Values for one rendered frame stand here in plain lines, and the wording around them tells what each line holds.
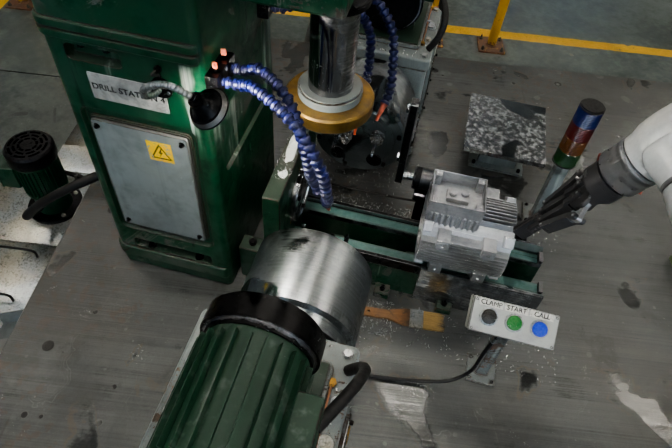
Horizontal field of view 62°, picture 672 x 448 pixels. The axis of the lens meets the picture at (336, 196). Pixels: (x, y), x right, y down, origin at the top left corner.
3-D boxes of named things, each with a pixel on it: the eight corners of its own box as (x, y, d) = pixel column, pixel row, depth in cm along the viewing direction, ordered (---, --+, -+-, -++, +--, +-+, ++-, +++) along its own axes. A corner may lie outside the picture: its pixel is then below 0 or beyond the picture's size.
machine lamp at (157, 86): (122, 135, 92) (103, 72, 83) (153, 93, 99) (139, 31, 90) (226, 158, 90) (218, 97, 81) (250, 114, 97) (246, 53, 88)
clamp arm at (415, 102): (391, 181, 144) (407, 104, 125) (393, 173, 146) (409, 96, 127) (404, 184, 143) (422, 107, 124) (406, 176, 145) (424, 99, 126)
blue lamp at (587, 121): (572, 127, 136) (579, 113, 133) (571, 112, 140) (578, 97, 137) (597, 132, 136) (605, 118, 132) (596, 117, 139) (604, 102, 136)
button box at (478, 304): (463, 326, 117) (467, 329, 111) (471, 293, 117) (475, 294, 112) (546, 347, 115) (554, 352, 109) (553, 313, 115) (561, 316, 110)
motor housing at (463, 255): (409, 275, 134) (424, 226, 120) (419, 216, 147) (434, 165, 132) (493, 294, 132) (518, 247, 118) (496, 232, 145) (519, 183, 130)
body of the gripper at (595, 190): (599, 148, 99) (560, 174, 106) (597, 180, 93) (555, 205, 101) (631, 171, 100) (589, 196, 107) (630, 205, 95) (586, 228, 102)
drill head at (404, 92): (303, 180, 153) (305, 109, 134) (339, 90, 180) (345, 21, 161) (392, 201, 150) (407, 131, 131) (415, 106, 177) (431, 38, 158)
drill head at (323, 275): (207, 418, 110) (190, 362, 91) (267, 268, 134) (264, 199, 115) (330, 453, 107) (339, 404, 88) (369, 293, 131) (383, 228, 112)
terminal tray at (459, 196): (423, 222, 125) (429, 201, 120) (429, 188, 132) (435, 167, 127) (477, 234, 124) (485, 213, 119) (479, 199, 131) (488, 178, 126)
